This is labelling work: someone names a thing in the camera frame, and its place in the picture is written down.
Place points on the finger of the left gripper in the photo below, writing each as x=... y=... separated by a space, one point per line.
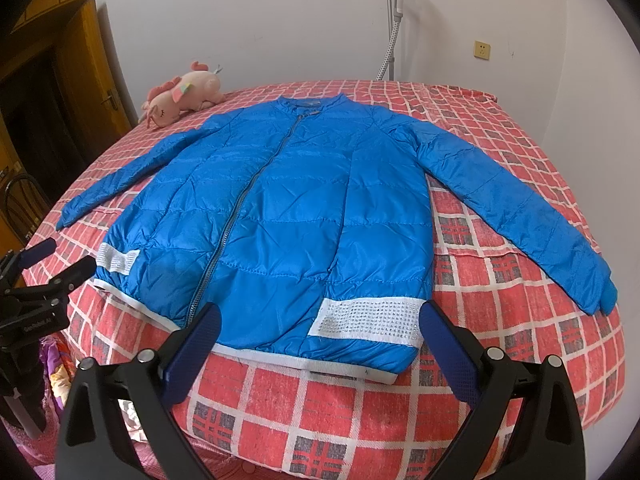
x=69 y=279
x=28 y=257

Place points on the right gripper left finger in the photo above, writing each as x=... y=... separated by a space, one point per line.
x=93 y=442

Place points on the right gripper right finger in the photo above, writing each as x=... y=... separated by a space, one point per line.
x=547 y=440

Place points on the blue puffer jacket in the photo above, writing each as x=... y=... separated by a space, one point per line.
x=309 y=224

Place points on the black chair by door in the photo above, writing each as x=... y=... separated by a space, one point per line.
x=24 y=206

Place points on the red plaid bed sheet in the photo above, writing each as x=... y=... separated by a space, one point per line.
x=323 y=426

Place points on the pink plush unicorn toy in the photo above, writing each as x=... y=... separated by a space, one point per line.
x=198 y=89

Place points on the yellow wall socket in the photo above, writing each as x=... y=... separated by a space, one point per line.
x=482 y=50

